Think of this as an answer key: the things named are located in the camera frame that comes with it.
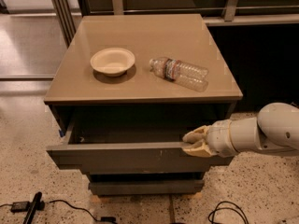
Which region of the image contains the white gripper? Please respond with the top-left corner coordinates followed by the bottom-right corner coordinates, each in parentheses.
top-left (182, 119), bottom-right (238, 158)

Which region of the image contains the grey top drawer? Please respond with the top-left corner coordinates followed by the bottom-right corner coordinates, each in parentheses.
top-left (47, 117), bottom-right (231, 175)

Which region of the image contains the grey drawer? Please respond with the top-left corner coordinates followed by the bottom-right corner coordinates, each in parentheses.
top-left (89, 179), bottom-right (204, 196)
top-left (47, 117), bottom-right (231, 175)

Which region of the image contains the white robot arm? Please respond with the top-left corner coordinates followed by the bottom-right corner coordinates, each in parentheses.
top-left (182, 103), bottom-right (299, 158)

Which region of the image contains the grey bottom drawer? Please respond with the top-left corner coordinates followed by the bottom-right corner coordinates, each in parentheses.
top-left (89, 179), bottom-right (204, 196)

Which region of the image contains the grey three-drawer cabinet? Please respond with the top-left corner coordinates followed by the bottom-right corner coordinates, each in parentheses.
top-left (45, 14), bottom-right (242, 184)

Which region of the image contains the clear plastic water bottle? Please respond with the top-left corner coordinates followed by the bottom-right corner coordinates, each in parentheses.
top-left (149, 57), bottom-right (208, 92)

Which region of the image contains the beige paper bowl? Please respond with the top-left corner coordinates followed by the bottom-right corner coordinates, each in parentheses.
top-left (90, 48), bottom-right (135, 77)

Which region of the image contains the metal shelf rack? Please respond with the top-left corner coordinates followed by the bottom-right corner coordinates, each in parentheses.
top-left (52, 0), bottom-right (299, 43)

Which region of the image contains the black power adapter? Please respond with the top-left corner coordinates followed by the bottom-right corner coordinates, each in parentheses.
top-left (10, 201), bottom-right (30, 213)

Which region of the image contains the black coiled cable right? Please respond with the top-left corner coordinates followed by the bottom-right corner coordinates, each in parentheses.
top-left (207, 201), bottom-right (250, 224)

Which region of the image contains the black floor cable left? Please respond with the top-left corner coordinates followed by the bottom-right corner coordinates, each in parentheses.
top-left (45, 198), bottom-right (118, 224)

